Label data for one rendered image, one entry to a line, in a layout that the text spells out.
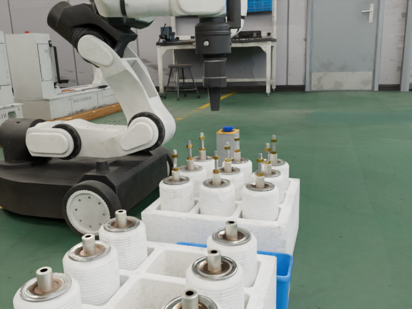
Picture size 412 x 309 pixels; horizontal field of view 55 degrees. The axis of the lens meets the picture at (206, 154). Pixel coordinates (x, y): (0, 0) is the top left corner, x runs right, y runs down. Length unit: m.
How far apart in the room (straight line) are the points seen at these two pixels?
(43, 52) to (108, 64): 2.29
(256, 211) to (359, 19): 5.26
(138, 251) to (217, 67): 0.46
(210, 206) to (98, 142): 0.64
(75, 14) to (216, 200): 0.84
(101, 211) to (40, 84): 2.43
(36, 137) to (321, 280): 1.13
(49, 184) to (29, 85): 2.31
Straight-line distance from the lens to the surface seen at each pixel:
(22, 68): 3.76
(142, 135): 1.40
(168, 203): 1.09
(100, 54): 1.45
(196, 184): 1.18
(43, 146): 1.63
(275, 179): 1.12
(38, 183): 1.52
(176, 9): 0.98
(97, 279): 0.74
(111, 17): 1.07
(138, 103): 1.44
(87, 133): 1.56
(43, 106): 3.68
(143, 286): 0.82
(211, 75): 0.97
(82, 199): 1.37
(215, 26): 0.97
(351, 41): 6.11
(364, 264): 1.24
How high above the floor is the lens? 0.59
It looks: 14 degrees down
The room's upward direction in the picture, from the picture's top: 2 degrees counter-clockwise
